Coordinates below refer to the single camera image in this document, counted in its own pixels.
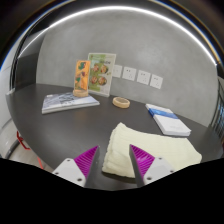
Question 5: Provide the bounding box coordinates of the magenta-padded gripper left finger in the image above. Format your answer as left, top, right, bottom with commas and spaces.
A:
52, 144, 101, 188

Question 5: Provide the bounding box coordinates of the green menu sign stand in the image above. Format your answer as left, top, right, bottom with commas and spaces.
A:
87, 52, 117, 98

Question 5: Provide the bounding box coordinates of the small card on wooden base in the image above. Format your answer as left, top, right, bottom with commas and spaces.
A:
72, 59, 92, 98

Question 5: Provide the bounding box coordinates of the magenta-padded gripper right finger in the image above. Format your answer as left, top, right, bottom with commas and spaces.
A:
128, 143, 177, 188

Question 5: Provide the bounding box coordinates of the cream knitted towel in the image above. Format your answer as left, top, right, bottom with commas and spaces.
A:
101, 122, 203, 179

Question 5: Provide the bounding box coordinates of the white ceiling light strip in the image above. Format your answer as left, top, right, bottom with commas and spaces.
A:
18, 4, 218, 66

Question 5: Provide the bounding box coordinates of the red wire-frame stool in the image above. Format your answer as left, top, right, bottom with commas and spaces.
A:
15, 130, 44, 169

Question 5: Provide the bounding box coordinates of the black-framed glass partition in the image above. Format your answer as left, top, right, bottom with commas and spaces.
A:
210, 78, 224, 138

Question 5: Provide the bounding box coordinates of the grey magazine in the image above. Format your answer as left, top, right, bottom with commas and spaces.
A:
41, 92, 101, 115

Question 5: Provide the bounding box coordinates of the round wooden ring coaster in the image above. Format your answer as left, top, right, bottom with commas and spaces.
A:
112, 96, 131, 109

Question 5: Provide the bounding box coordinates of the white and blue booklet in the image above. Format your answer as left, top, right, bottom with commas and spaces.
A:
145, 103, 192, 137

